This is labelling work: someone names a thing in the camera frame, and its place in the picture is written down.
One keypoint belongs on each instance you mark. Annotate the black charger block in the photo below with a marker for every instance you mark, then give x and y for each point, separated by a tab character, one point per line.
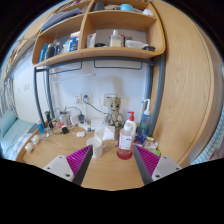
65	130

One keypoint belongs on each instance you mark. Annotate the white wall socket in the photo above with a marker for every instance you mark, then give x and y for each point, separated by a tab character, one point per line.
82	98

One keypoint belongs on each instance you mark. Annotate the striped curtain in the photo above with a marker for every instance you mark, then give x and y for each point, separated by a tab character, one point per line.
6	98

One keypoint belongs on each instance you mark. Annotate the grey metal desk frame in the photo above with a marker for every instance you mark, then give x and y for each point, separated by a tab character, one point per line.
159	96

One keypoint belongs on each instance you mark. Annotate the clear bottle with pink drink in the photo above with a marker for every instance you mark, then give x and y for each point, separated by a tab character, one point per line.
125	141

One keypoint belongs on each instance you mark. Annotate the teal pillow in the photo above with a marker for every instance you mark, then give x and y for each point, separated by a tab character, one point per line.
7	122

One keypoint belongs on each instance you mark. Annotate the white mug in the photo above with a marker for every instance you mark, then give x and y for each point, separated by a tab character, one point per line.
96	148

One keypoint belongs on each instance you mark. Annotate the small white earbud case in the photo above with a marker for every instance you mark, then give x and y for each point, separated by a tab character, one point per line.
80	134

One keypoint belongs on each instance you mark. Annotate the bed with checked bedding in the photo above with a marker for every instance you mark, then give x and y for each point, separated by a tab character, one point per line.
16	140

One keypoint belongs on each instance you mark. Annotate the brown tree figurine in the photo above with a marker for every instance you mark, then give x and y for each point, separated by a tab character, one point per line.
115	111

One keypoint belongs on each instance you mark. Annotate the blue squeeze bottle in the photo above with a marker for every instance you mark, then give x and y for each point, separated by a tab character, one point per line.
144	121

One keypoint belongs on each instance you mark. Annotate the white tissue pack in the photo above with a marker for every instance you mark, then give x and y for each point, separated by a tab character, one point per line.
108	133

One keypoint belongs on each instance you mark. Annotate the white power strip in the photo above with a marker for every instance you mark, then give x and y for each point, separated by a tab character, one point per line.
86	126

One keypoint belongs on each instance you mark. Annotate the wooden shelf unit with items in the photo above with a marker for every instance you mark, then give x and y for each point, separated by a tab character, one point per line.
100	52

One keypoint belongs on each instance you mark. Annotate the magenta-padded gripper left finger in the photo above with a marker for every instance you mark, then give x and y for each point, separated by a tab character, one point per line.
63	166

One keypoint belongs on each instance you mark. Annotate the bagged bread roll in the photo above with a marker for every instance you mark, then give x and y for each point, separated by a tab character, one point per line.
29	147
36	139

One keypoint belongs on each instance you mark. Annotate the small dark blue packet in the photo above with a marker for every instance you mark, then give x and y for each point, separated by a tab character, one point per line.
140	140

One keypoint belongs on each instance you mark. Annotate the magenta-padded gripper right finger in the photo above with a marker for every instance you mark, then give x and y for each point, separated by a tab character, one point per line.
161	166

